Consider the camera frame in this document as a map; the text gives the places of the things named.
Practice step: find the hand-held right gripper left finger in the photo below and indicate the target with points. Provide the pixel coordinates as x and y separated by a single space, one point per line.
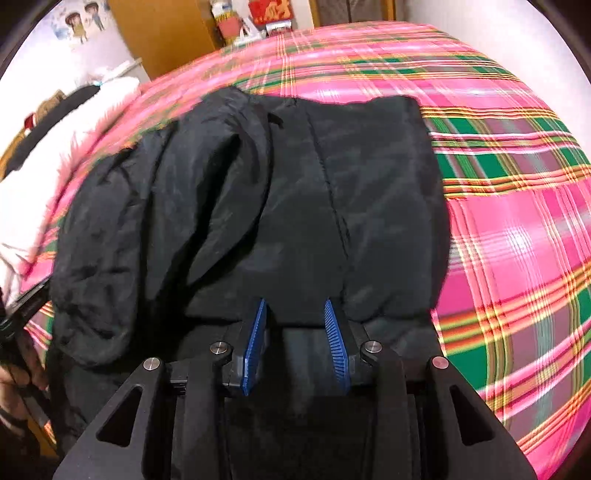
256 346

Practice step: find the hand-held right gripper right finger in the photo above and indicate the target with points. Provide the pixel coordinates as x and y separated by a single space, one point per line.
334 346

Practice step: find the black hooded puffer jacket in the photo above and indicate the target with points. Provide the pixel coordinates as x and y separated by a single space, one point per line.
231 207

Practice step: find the person's left hand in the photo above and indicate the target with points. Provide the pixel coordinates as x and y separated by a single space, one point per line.
10 385

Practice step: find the white folded duvet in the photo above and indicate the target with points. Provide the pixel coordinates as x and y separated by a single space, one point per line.
27 207

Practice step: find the wooden headboard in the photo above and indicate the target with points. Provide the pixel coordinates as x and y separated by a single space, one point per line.
9 154

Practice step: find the black pillow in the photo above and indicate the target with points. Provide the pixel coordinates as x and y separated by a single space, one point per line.
60 110

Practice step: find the pink green plaid bed sheet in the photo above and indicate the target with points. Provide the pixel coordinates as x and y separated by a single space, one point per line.
508 254

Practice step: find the brown teddy bear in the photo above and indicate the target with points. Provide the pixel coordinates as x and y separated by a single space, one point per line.
48 105

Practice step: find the white nightstand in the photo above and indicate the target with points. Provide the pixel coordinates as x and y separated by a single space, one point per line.
122 71

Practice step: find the wooden wardrobe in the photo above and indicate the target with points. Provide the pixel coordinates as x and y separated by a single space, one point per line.
161 32

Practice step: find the white basket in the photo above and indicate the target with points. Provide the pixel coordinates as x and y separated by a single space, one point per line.
249 33

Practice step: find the red gift box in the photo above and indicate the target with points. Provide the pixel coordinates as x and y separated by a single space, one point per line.
270 10

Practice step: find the dark fabric wardrobe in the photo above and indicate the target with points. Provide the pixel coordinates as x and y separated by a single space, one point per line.
351 8

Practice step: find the cartoon couple wall poster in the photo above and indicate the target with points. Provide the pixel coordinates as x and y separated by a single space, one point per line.
78 21

